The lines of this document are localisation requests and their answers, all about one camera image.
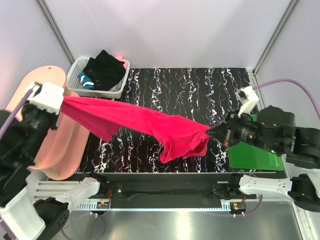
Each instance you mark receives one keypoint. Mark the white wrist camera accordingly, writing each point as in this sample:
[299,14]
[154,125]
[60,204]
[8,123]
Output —
[46,96]
[248,99]

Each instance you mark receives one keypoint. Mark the right aluminium frame post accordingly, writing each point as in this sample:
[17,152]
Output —
[276,33]

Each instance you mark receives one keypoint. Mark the aluminium frame post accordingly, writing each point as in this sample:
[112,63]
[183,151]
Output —
[55,29]
[276,33]

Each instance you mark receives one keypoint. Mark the black marble pattern mat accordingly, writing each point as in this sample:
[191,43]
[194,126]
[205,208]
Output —
[203,95]

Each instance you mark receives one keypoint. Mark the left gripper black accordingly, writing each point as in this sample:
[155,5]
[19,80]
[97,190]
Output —
[54,123]

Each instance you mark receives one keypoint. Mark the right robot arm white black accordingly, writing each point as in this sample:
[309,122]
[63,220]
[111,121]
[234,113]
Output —
[275,131]

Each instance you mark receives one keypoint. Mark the white plastic laundry basket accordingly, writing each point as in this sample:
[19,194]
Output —
[74,85]

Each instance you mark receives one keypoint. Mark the pink three tier shelf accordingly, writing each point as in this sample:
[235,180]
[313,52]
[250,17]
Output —
[62,150]

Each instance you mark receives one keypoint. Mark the white slotted cable duct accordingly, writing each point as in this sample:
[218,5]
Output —
[212,206]

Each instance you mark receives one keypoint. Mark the black t shirt in basket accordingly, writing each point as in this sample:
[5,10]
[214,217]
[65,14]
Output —
[105,71]

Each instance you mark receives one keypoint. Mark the right small controller board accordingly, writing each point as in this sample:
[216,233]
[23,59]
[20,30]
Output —
[238,206]

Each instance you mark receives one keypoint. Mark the aluminium rail front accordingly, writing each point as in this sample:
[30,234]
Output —
[47,189]

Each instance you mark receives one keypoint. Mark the left small controller board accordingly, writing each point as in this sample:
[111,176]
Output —
[103,205]

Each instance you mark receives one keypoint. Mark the light pink garment in basket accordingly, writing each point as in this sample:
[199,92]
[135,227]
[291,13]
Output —
[121,59]

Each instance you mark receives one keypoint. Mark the blue white garment in basket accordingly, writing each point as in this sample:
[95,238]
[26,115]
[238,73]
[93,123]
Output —
[86,82]

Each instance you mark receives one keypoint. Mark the pink red t shirt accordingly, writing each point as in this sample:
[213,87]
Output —
[179,136]

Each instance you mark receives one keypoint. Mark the small controller board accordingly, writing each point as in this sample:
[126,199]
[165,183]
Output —
[103,205]
[238,206]

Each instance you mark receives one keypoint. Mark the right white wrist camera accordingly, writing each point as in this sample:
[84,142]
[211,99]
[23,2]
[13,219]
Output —
[248,99]

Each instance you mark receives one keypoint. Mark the left aluminium frame post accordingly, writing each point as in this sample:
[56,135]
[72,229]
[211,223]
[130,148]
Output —
[55,29]

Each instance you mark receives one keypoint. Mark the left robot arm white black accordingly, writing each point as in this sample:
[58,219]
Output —
[20,141]

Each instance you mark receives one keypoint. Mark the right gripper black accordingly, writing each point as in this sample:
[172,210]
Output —
[222,132]

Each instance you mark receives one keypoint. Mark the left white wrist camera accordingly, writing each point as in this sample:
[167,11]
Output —
[46,96]

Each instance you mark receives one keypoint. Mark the green cutting mat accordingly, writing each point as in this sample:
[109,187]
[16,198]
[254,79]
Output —
[243,156]

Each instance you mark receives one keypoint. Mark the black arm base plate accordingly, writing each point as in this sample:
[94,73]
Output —
[166,187]

